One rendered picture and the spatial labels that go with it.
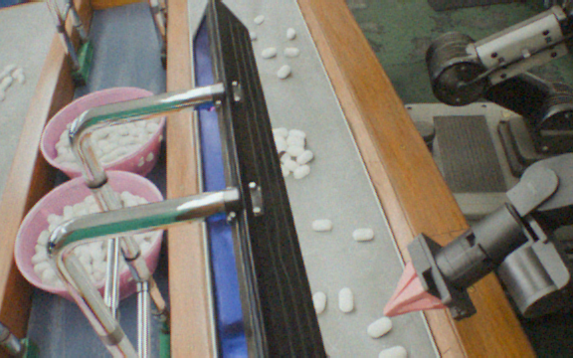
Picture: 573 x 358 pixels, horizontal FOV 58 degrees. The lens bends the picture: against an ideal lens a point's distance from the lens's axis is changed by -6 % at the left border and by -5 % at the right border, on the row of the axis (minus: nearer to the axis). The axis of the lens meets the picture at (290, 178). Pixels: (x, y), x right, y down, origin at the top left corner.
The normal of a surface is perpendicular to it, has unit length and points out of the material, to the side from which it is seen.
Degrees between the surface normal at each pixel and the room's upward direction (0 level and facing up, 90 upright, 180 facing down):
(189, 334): 0
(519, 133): 0
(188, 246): 0
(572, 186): 45
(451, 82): 90
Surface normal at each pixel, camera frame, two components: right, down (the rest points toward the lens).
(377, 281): -0.09, -0.71
